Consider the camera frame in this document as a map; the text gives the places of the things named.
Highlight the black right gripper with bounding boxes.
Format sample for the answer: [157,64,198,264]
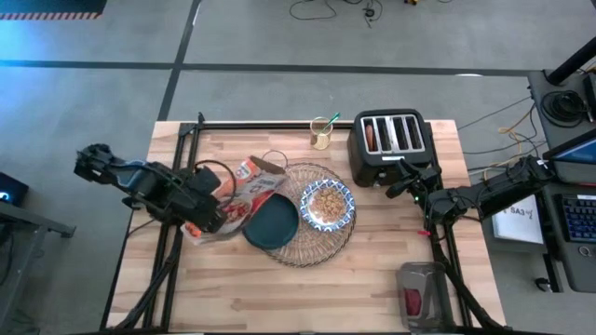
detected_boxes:
[385,157,442,202]

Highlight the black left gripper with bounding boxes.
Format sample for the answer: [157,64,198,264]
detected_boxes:
[183,165,230,235]

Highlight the orange cereal box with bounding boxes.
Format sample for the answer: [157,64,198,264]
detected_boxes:
[180,155,289,245]

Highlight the dark green round plate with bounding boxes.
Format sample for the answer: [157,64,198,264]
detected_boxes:
[241,193,300,251]

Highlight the amber glass cup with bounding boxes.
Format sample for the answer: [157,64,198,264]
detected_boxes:
[309,116,334,152]

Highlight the blue patterned white bowl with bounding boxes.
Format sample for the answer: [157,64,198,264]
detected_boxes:
[300,179,358,234]

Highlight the round woven wicker placemat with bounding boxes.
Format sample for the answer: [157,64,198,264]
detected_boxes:
[258,161,358,269]

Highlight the small red cup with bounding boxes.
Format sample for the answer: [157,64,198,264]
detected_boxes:
[403,288,424,319]

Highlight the black four-slot toaster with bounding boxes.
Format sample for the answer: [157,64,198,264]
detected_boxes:
[346,109,435,189]

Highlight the brown cereal pieces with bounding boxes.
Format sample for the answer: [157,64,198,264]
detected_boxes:
[309,186,347,224]

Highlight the white paper sheet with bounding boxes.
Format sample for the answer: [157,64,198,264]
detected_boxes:
[491,194,546,246]

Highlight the grey side desk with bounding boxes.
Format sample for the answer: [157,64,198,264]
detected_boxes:
[528,69,596,151]

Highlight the laptop screen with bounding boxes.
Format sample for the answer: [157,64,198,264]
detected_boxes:
[542,128,596,185]

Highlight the grey metal stand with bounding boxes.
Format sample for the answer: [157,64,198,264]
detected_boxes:
[0,200,76,335]

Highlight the grey laptop base with keyboard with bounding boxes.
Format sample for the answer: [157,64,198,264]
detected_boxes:
[539,181,596,295]

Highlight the black pole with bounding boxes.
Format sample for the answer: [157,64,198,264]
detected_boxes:
[547,36,596,87]

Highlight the black device with blue light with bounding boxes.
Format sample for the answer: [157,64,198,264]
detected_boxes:
[0,171,31,208]

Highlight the dark mat with hazard stripes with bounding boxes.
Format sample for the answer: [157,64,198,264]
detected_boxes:
[0,0,108,21]

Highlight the grey floor cable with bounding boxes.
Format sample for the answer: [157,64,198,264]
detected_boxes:
[458,95,533,131]

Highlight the black aluminium table frame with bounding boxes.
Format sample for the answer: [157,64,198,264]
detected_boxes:
[100,111,509,335]

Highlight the yellow floor cable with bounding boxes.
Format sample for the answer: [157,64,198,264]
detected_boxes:
[497,125,530,162]

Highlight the black floor cable with plug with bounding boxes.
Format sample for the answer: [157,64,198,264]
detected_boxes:
[344,0,386,30]

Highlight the coiled black cable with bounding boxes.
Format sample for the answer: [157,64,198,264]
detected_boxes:
[539,89,589,128]

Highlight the black floor cable loop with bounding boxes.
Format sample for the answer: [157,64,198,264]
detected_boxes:
[288,0,339,22]

